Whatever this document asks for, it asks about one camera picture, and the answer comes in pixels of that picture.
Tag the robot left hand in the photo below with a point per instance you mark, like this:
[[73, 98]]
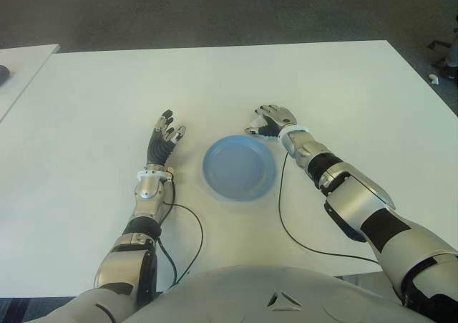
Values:
[[159, 149]]

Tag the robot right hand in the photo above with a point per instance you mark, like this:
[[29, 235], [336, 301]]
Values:
[[281, 117]]

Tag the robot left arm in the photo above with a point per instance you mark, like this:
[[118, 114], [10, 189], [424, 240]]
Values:
[[146, 190]]

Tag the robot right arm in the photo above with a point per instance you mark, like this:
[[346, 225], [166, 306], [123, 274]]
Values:
[[358, 197]]

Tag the blue plate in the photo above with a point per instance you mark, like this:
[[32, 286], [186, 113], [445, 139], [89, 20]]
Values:
[[239, 169]]

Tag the small white floor object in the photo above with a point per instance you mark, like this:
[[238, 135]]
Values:
[[434, 78]]

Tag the white side table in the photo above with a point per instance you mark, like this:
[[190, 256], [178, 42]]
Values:
[[25, 65]]

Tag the grey robot torso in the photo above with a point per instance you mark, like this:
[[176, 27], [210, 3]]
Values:
[[229, 294]]

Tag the black object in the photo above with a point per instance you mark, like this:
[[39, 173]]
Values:
[[3, 74]]

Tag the black office chair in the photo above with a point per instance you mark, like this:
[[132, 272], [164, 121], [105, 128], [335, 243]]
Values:
[[438, 43]]

